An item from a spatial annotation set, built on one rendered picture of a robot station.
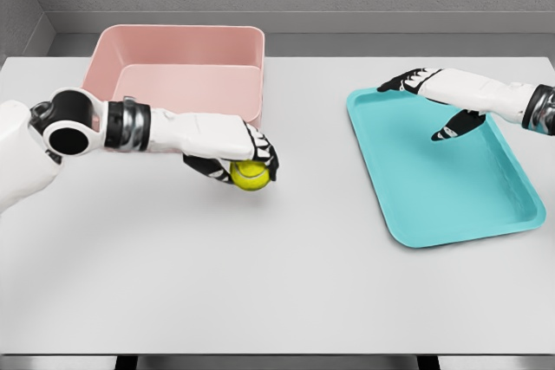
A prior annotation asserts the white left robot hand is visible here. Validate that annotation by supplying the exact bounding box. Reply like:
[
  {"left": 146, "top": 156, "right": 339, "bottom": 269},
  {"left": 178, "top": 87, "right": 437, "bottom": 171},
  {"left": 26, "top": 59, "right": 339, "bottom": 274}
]
[{"left": 181, "top": 113, "right": 281, "bottom": 191}]

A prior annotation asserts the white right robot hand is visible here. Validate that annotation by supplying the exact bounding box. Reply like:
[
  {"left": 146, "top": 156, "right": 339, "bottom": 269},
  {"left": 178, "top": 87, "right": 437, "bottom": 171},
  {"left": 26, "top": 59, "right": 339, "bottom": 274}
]
[{"left": 375, "top": 67, "right": 487, "bottom": 143}]

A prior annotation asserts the yellow tennis ball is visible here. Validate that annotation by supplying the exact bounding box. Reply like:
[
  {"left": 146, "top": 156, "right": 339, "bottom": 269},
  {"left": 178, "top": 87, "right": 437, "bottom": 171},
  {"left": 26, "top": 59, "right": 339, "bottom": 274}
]
[{"left": 229, "top": 160, "right": 270, "bottom": 192}]

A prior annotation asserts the pink basket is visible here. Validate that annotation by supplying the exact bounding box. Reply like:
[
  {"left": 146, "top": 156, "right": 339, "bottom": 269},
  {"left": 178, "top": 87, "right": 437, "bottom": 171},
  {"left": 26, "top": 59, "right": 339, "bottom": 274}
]
[{"left": 81, "top": 23, "right": 266, "bottom": 129}]

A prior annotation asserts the blue tray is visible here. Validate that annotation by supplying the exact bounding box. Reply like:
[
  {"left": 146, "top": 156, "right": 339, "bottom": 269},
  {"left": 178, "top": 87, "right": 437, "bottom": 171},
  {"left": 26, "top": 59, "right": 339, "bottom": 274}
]
[{"left": 345, "top": 86, "right": 546, "bottom": 250}]

